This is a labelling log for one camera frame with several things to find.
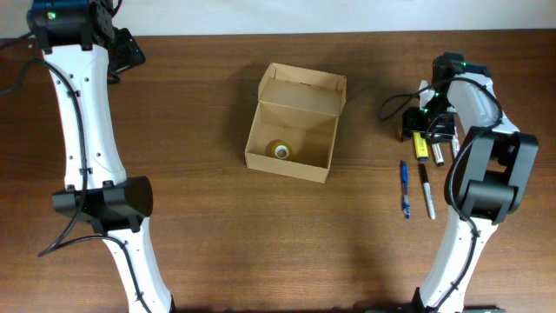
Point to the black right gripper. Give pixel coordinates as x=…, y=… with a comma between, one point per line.
x=411, y=124

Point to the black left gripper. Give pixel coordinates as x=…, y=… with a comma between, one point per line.
x=129, y=52

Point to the black white marker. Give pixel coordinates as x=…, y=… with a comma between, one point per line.
x=438, y=156

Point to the blue white marker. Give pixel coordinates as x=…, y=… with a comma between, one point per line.
x=455, y=144

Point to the yellow highlighter marker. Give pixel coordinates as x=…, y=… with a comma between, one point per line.
x=420, y=145

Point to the brown cardboard box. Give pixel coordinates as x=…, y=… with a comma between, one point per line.
x=302, y=107

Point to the yellow tape roll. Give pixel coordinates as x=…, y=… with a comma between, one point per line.
x=280, y=149

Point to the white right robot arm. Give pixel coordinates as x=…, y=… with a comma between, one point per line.
x=487, y=180

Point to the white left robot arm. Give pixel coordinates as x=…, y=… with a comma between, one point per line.
x=84, y=52

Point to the black fine marker pen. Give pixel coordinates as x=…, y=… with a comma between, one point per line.
x=427, y=190

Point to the blue ballpoint pen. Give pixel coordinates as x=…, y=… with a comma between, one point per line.
x=405, y=206

